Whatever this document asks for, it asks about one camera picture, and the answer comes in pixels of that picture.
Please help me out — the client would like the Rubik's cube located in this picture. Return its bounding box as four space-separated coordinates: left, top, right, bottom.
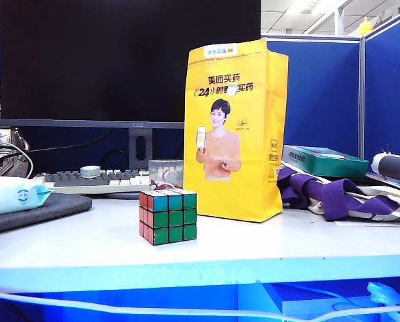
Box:
139 189 198 247

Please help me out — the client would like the white tote bag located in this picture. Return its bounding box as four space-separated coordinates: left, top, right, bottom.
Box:
306 182 400 223

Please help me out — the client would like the clear plastic box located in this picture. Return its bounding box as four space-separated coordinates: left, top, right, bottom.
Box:
148 160 184 191

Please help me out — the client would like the yellow snack box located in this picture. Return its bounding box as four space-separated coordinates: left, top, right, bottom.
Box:
182 38 289 223

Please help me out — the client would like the grey monitor stand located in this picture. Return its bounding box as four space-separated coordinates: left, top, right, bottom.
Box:
128 127 153 170

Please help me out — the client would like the grey and white keyboard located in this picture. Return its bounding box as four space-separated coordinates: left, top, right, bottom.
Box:
33 168 152 196

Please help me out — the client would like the black computer monitor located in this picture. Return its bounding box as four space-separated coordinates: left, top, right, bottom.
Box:
0 0 262 129

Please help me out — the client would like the green flat box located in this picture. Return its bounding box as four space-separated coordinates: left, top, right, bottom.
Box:
282 144 369 178

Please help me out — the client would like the blue office partition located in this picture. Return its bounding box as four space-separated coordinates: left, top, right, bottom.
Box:
261 6 400 162

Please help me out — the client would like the purple cloth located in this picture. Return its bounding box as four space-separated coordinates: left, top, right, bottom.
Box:
276 166 400 222

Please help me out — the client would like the dark grey desk mat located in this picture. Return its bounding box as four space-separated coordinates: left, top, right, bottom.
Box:
0 193 93 237

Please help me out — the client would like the light blue wet wipes pack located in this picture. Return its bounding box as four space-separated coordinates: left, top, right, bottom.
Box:
0 176 54 217

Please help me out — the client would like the white and grey cylinder device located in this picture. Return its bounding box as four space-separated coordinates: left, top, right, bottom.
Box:
370 152 400 185

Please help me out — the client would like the small yellow bottle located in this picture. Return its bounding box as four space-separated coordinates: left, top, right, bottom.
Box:
358 16 375 37

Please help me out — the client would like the light blue plastic wrap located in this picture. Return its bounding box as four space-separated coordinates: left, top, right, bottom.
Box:
366 281 400 322

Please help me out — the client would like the black cable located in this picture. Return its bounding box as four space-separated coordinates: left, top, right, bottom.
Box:
18 128 115 156

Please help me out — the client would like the white cable bundle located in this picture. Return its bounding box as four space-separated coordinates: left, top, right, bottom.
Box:
0 142 35 178

